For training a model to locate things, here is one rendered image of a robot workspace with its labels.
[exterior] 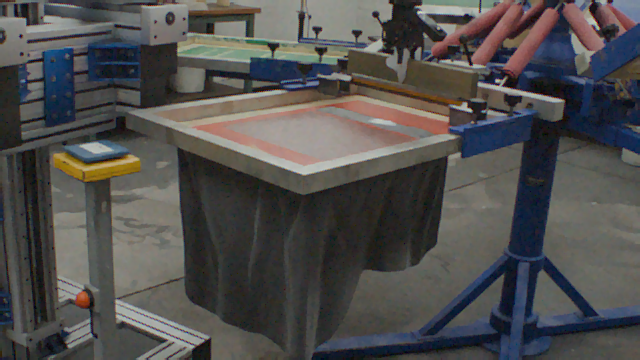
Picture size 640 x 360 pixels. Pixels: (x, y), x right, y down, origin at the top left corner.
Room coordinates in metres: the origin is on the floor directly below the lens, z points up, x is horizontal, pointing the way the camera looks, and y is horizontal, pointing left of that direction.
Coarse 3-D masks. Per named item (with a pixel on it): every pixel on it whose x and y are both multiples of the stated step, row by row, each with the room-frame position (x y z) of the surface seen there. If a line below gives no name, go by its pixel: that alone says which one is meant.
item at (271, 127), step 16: (288, 112) 1.88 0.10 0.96; (304, 112) 1.88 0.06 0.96; (320, 112) 1.90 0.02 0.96; (368, 112) 1.93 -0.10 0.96; (384, 112) 1.94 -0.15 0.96; (400, 112) 1.96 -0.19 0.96; (208, 128) 1.66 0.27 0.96; (224, 128) 1.67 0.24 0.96; (240, 128) 1.68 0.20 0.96; (256, 128) 1.69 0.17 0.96; (272, 128) 1.70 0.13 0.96; (288, 128) 1.71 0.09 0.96; (304, 128) 1.71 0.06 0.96; (320, 128) 1.72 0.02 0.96; (336, 128) 1.73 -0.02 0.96; (256, 144) 1.55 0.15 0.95
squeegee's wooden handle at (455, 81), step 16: (352, 48) 2.05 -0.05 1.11; (352, 64) 2.04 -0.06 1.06; (368, 64) 2.00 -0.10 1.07; (384, 64) 1.96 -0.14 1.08; (416, 64) 1.89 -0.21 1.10; (432, 64) 1.86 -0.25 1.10; (416, 80) 1.88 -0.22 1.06; (432, 80) 1.85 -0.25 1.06; (448, 80) 1.82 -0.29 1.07; (464, 80) 1.79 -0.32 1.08; (464, 96) 1.78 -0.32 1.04
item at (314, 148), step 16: (352, 128) 1.74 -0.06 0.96; (368, 128) 1.75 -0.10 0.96; (432, 128) 1.80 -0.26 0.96; (272, 144) 1.56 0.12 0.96; (288, 144) 1.56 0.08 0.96; (304, 144) 1.57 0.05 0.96; (320, 144) 1.58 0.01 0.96; (336, 144) 1.59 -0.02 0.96; (352, 144) 1.60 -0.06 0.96; (368, 144) 1.60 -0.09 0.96; (384, 144) 1.61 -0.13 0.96; (288, 160) 1.45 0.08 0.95; (304, 160) 1.45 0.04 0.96; (320, 160) 1.46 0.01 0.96
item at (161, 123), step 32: (256, 96) 1.89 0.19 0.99; (288, 96) 1.96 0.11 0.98; (320, 96) 2.05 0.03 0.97; (384, 96) 2.09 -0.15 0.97; (128, 128) 1.63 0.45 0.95; (160, 128) 1.54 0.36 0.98; (192, 128) 1.52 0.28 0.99; (224, 160) 1.39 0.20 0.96; (256, 160) 1.33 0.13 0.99; (352, 160) 1.35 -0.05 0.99; (384, 160) 1.40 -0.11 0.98; (416, 160) 1.48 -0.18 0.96
